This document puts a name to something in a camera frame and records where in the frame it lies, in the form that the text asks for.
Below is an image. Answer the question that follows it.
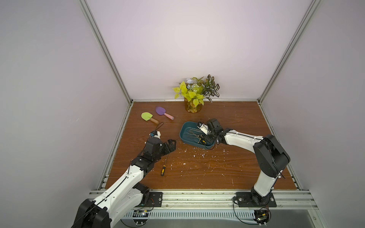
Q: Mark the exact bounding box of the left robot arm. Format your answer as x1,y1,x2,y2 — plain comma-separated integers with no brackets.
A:
71,137,176,228

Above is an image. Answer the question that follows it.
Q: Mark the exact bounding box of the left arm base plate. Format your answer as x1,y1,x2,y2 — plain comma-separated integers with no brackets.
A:
137,192,163,208

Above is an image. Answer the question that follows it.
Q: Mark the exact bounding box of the green toy shovel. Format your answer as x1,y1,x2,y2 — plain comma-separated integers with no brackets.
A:
141,112,159,124

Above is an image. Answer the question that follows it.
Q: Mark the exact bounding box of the teal plastic storage box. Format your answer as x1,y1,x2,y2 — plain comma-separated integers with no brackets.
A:
180,121,215,150

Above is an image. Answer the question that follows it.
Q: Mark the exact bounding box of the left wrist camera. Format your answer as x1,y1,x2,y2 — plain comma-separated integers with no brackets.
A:
150,130,161,139

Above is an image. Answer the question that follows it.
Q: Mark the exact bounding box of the controller board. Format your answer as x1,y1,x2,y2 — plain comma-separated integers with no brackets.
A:
253,208,271,226
132,210,150,227

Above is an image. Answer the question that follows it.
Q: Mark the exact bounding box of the right controller board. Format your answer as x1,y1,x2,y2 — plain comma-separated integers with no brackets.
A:
253,208,271,226

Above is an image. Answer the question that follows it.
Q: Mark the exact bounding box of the purple toy shovel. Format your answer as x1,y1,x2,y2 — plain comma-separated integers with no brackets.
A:
155,106,175,120

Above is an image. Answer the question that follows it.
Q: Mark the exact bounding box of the amber vase with plants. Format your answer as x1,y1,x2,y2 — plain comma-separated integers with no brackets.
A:
173,75,220,114

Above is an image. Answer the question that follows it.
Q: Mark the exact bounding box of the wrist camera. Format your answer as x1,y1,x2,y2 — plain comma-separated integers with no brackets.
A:
150,130,161,139
198,123,209,135

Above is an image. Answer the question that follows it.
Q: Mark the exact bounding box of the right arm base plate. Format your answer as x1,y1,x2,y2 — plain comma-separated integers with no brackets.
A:
233,192,277,208

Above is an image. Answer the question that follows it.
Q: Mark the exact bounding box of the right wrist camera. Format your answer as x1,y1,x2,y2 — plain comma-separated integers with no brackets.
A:
198,123,209,135

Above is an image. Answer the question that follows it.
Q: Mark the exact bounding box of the left controller board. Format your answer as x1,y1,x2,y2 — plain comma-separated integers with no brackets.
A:
132,210,150,227

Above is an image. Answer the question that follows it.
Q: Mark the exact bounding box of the aluminium front rail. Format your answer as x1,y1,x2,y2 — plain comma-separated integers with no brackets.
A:
151,189,318,210

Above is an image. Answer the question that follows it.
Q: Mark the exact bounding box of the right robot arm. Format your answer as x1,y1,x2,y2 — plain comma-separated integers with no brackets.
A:
197,119,291,206

